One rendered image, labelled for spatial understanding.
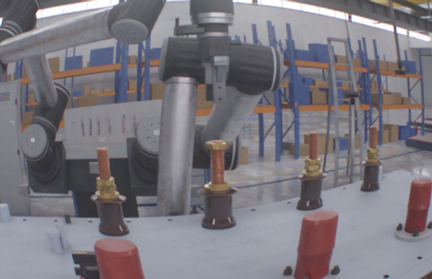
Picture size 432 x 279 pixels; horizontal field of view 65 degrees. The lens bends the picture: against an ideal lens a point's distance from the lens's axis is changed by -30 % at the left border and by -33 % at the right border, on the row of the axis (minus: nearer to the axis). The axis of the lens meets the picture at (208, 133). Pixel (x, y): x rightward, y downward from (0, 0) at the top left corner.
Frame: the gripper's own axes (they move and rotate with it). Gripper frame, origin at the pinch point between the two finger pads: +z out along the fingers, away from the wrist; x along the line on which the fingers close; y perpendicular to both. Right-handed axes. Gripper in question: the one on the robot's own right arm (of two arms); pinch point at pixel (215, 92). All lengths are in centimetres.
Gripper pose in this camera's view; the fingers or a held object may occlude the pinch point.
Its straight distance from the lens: 108.5
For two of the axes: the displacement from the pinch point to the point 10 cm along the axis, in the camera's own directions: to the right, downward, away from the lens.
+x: -1.8, -1.1, 9.8
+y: 9.8, -0.5, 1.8
